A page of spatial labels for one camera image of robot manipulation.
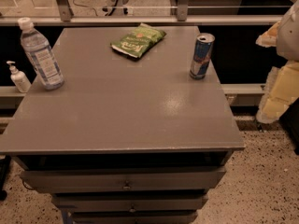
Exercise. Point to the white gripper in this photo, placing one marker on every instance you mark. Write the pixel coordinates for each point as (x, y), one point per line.
(290, 36)

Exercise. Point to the redbull can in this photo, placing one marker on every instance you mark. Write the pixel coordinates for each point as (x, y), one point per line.
(202, 55)

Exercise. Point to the top grey drawer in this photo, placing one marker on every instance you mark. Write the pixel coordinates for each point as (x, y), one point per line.
(84, 181)

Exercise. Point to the grey drawer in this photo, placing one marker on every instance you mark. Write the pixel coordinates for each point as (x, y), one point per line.
(84, 181)
(130, 203)

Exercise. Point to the green chip bag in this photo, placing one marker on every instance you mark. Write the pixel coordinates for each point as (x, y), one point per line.
(136, 43)

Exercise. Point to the grey drawer cabinet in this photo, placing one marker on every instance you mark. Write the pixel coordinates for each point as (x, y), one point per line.
(113, 113)

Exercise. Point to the middle grey drawer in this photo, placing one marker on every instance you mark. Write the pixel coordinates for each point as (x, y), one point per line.
(130, 203)

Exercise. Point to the clear plastic water bottle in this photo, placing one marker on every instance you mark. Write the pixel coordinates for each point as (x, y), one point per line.
(39, 52)

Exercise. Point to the white pump dispenser bottle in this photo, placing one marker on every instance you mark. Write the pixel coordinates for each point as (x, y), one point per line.
(20, 80)

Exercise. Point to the metal railing frame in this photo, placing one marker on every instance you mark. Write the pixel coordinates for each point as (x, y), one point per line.
(155, 12)

